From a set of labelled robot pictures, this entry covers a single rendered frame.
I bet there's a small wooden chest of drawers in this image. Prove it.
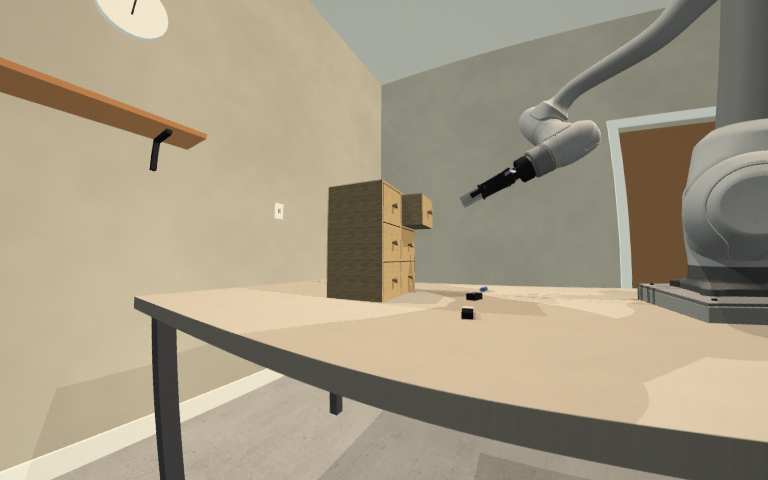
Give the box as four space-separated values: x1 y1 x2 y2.
327 179 415 303

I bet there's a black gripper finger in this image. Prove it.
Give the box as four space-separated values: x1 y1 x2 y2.
460 167 516 206
464 181 516 207

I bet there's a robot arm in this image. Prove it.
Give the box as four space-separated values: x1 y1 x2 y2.
519 0 768 297

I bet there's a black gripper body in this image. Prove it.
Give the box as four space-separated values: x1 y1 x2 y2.
504 156 536 182

